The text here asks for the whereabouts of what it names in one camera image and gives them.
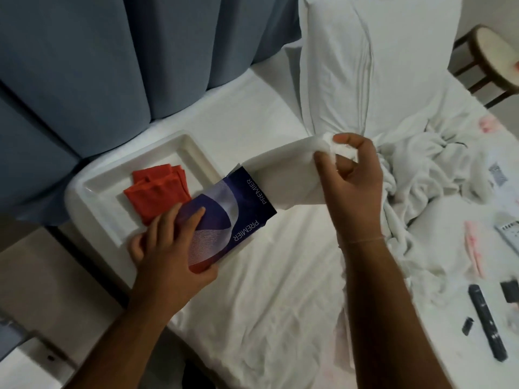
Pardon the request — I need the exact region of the person's right hand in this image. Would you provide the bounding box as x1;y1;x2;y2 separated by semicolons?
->
314;133;386;244

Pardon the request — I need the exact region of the person's left hand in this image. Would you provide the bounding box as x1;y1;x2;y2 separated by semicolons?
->
128;202;220;320

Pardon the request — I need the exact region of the white tissue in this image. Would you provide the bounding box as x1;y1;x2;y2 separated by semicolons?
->
241;133;359;212

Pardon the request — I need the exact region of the purple tissue packet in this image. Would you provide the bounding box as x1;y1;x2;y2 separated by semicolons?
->
178;166;279;276

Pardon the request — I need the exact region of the person's right forearm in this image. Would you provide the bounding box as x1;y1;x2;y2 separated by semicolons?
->
338;237;453;389

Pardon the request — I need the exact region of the person's left forearm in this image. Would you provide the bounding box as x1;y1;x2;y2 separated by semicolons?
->
61;293;191;389

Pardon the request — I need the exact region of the orange folded cloth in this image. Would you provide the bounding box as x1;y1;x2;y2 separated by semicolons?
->
123;164;192;228

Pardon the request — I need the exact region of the white plastic tray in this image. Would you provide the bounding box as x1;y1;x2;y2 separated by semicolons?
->
65;130;223;289

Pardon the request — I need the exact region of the crumpled white blanket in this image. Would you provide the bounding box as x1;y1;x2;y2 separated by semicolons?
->
372;112;501;306

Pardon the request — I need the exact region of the white pillow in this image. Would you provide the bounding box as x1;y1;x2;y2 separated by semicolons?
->
297;0;464;139

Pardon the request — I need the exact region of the white bed sheet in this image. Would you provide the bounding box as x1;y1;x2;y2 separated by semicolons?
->
148;38;519;389

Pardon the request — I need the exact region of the pink plastic wrapper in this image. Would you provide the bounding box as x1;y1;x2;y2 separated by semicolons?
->
463;220;488;281

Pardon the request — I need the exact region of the white printed paper sheet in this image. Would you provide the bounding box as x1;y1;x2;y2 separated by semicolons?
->
486;159;519;212

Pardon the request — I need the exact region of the white bedside cabinet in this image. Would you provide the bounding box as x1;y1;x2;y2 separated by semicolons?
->
0;310;80;389

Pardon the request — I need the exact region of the grey remote control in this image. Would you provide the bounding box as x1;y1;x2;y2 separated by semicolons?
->
494;219;519;256

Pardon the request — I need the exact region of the round wooden stool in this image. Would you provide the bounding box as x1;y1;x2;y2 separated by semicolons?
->
451;25;519;110

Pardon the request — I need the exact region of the black remote control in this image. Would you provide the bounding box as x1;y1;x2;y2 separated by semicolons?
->
468;284;508;361

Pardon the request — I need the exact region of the black flat object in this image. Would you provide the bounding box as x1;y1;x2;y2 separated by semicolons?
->
500;280;519;305

